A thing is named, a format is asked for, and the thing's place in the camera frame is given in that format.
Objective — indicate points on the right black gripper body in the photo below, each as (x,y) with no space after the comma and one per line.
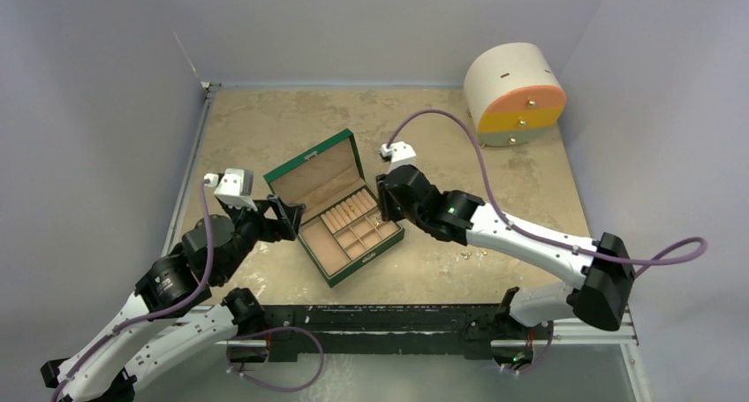
(392,192)

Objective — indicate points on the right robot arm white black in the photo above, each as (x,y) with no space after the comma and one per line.
(588,288)

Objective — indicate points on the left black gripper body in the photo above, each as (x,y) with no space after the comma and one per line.
(253,226)

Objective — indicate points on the aluminium frame rail left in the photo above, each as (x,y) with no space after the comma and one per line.
(183,196)

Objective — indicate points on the round drawer cabinet cream orange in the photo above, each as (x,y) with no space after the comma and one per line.
(512,94)

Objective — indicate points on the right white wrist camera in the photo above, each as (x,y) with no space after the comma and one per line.
(397,154)

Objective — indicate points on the green jewelry box with lid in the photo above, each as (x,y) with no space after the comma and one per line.
(321,176)

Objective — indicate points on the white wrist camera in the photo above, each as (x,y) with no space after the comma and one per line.
(233,188)
(397,154)

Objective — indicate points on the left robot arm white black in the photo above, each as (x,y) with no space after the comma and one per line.
(133,348)

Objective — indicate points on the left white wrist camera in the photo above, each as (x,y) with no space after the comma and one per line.
(233,188)

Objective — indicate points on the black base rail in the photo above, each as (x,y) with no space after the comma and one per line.
(473,331)

